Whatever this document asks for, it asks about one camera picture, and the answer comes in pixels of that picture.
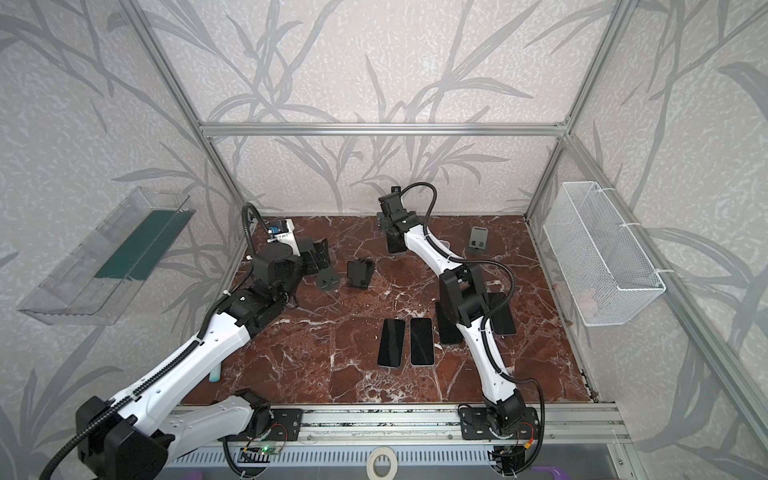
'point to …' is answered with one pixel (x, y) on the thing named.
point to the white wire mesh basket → (602, 268)
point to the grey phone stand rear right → (478, 237)
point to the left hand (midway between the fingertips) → (317, 234)
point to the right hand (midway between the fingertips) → (396, 208)
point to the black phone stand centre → (360, 272)
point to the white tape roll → (372, 475)
